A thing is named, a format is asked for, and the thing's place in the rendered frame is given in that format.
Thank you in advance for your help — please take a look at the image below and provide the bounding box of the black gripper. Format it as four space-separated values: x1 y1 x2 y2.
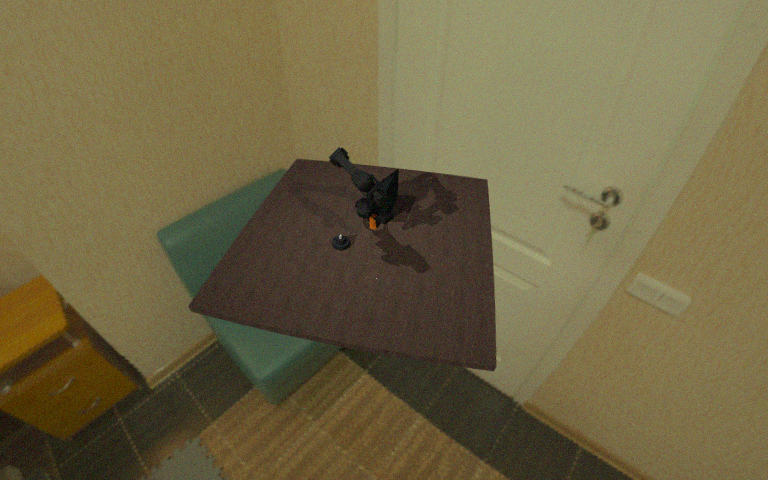
355 197 393 228

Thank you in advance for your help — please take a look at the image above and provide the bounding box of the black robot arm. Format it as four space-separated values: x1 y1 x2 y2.
329 147 392 219

